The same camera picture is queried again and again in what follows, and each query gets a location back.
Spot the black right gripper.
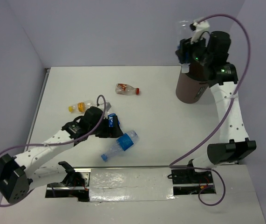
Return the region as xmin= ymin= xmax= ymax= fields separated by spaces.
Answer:
xmin=174 ymin=31 xmax=211 ymax=66

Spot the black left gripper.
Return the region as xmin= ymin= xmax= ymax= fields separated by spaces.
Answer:
xmin=89 ymin=115 xmax=123 ymax=138

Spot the small blue label bottle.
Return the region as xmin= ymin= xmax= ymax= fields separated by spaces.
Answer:
xmin=176 ymin=20 xmax=194 ymax=73

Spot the blue label white cap bottle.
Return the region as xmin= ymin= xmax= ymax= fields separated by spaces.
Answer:
xmin=105 ymin=106 xmax=117 ymax=127

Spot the blue cap crushed water bottle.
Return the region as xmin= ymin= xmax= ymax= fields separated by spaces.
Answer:
xmin=101 ymin=130 xmax=139 ymax=162

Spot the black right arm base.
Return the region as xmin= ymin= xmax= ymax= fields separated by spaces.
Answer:
xmin=167 ymin=169 xmax=213 ymax=187

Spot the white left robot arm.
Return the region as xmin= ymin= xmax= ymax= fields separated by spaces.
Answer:
xmin=0 ymin=105 xmax=123 ymax=204

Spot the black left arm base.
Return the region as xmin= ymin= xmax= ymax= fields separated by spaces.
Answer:
xmin=58 ymin=161 xmax=89 ymax=202

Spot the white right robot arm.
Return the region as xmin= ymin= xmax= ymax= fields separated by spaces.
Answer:
xmin=171 ymin=31 xmax=257 ymax=182

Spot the brown plastic waste bin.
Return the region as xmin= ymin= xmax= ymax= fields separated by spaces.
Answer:
xmin=176 ymin=63 xmax=208 ymax=104

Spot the yellow cap orange label bottle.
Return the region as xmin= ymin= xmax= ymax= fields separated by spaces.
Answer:
xmin=68 ymin=100 xmax=95 ymax=114

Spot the red cap clear bottle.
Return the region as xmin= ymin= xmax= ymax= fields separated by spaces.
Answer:
xmin=115 ymin=84 xmax=140 ymax=96

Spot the white foil covered front board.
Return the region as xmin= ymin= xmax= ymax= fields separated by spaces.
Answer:
xmin=0 ymin=165 xmax=265 ymax=224

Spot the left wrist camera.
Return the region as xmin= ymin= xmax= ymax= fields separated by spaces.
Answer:
xmin=99 ymin=102 xmax=111 ymax=112

